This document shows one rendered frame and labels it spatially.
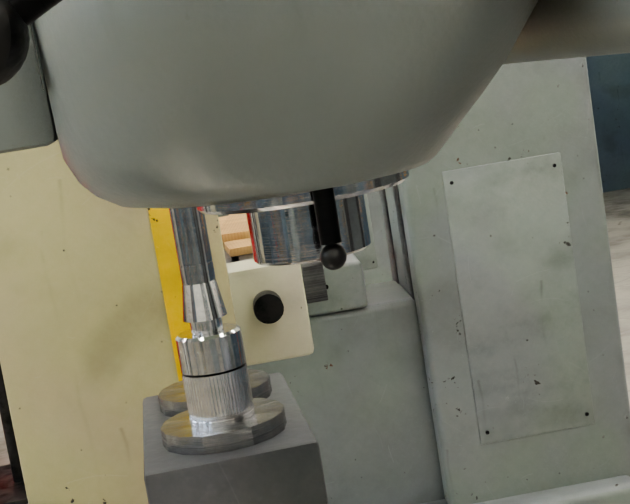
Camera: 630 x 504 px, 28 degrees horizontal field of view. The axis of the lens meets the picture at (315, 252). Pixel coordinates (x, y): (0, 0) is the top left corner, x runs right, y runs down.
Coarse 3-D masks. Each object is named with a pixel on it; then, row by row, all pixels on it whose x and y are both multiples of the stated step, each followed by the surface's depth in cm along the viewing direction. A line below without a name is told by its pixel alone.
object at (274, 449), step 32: (256, 384) 98; (160, 416) 98; (256, 416) 89; (288, 416) 92; (160, 448) 89; (192, 448) 86; (224, 448) 86; (256, 448) 86; (288, 448) 85; (160, 480) 84; (192, 480) 84; (224, 480) 84; (256, 480) 85; (288, 480) 85; (320, 480) 85
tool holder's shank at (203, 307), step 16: (176, 208) 87; (192, 208) 87; (176, 224) 87; (192, 224) 87; (176, 240) 87; (192, 240) 87; (208, 240) 88; (192, 256) 87; (208, 256) 88; (192, 272) 87; (208, 272) 88; (192, 288) 87; (208, 288) 88; (192, 304) 88; (208, 304) 87; (192, 320) 88; (208, 320) 87
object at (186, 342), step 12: (228, 324) 90; (180, 336) 89; (192, 336) 88; (204, 336) 87; (216, 336) 87; (228, 336) 87; (240, 336) 89; (180, 348) 88; (192, 348) 87; (204, 348) 87; (216, 348) 87
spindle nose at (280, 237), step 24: (264, 216) 48; (288, 216) 48; (312, 216) 48; (360, 216) 49; (264, 240) 49; (288, 240) 48; (312, 240) 48; (360, 240) 49; (264, 264) 49; (288, 264) 48
